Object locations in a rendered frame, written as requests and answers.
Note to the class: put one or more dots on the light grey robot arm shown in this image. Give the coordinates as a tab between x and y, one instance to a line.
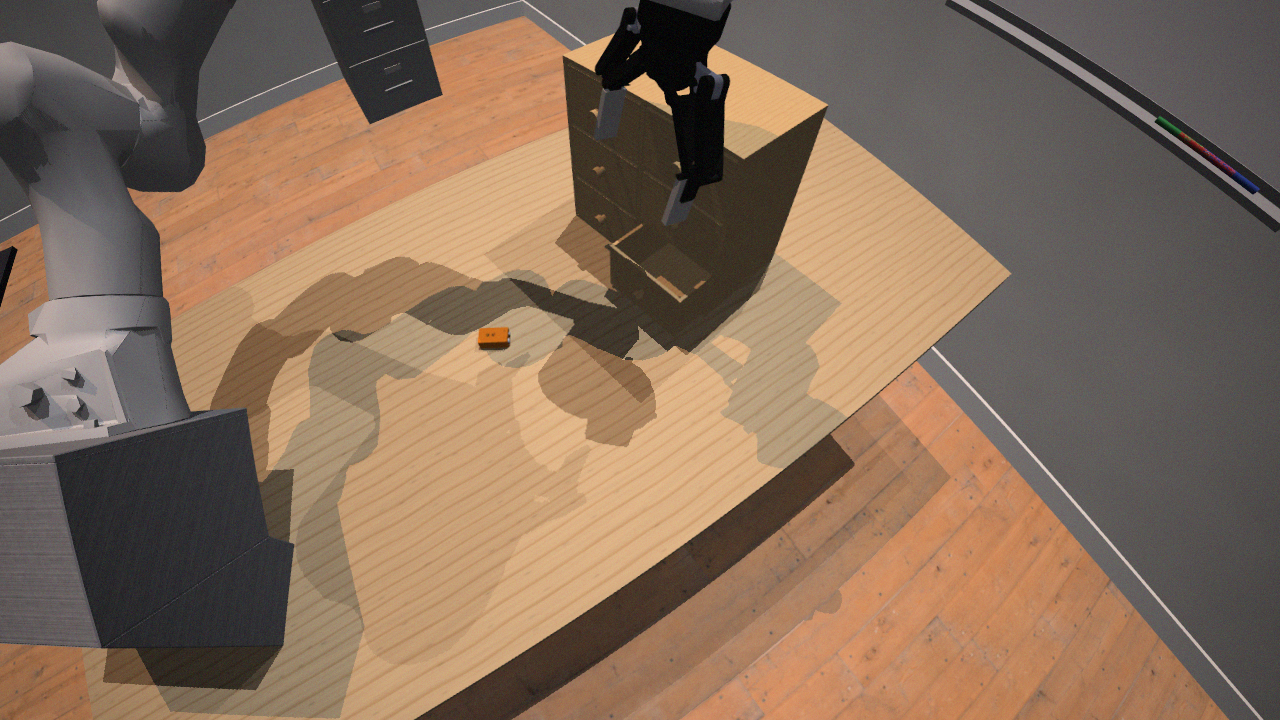
101	363

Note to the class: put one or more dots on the orange-brown 9v battery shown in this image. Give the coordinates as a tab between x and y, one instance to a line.
494	337

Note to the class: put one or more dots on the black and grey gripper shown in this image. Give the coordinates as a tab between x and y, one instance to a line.
698	116

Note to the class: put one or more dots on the small brown wooden chest of drawers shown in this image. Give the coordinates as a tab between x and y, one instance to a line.
770	127

